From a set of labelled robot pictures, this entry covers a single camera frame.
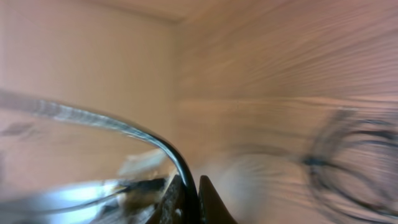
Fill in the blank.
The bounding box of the thin black USB cable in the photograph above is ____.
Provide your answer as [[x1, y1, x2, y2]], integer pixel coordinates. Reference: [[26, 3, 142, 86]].
[[298, 107, 398, 224]]

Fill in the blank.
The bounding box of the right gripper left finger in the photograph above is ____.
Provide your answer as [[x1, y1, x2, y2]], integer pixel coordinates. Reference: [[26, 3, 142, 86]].
[[146, 175, 187, 224]]

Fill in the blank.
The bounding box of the thick black USB cable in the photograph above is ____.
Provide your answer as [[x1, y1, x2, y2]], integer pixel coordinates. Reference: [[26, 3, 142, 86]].
[[0, 88, 200, 224]]

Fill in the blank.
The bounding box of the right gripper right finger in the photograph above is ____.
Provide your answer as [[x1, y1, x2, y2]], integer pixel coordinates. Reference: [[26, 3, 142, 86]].
[[199, 175, 238, 224]]

